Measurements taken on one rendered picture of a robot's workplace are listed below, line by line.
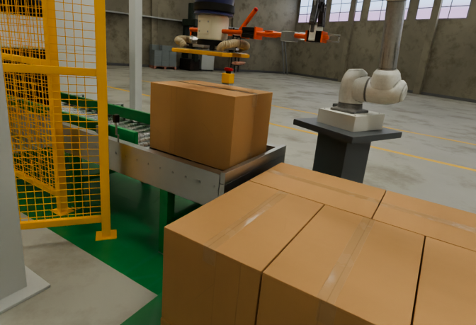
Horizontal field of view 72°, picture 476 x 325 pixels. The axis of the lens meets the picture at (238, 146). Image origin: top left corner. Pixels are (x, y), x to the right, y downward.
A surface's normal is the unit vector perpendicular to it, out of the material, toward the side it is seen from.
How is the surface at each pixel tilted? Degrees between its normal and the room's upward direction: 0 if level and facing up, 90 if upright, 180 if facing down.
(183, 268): 90
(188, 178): 90
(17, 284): 90
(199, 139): 90
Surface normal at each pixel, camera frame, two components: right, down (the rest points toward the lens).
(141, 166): -0.53, 0.19
